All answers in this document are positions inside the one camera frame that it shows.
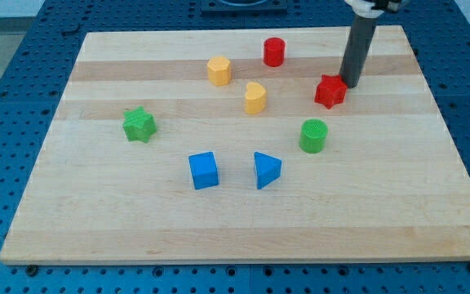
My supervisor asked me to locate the blue triangle block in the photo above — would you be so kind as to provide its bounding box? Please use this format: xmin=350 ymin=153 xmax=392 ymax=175
xmin=254 ymin=152 xmax=282 ymax=189

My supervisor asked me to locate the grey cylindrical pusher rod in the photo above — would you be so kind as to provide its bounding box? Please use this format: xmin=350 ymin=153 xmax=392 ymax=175
xmin=339 ymin=15 xmax=377 ymax=88

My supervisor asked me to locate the wooden board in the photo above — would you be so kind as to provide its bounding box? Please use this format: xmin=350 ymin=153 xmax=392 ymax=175
xmin=0 ymin=25 xmax=470 ymax=265

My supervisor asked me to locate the red cylinder block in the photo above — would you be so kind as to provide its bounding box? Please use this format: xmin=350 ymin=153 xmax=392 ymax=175
xmin=263 ymin=38 xmax=286 ymax=67

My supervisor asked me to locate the yellow hexagon block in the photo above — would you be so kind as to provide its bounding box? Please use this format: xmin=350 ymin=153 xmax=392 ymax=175
xmin=206 ymin=56 xmax=232 ymax=87

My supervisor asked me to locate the green star block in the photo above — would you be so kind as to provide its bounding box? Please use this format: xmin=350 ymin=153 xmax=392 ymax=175
xmin=122 ymin=106 xmax=157 ymax=143

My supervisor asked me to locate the blue cube block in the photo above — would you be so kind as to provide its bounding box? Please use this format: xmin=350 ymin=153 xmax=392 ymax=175
xmin=188 ymin=152 xmax=219 ymax=189

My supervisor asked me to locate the red star block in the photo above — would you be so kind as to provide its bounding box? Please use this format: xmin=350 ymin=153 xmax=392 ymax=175
xmin=314 ymin=74 xmax=348 ymax=109

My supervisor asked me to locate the yellow heart block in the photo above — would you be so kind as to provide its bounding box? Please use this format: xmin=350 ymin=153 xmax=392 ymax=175
xmin=245 ymin=82 xmax=267 ymax=114

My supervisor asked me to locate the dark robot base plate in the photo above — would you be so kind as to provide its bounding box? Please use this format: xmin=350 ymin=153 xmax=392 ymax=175
xmin=201 ymin=0 xmax=288 ymax=16

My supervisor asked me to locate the white rod mount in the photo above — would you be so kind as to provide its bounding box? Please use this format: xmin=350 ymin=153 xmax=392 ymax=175
xmin=344 ymin=0 xmax=406 ymax=19

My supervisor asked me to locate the green cylinder block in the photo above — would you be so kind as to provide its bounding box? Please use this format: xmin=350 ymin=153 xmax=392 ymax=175
xmin=299 ymin=118 xmax=328 ymax=154

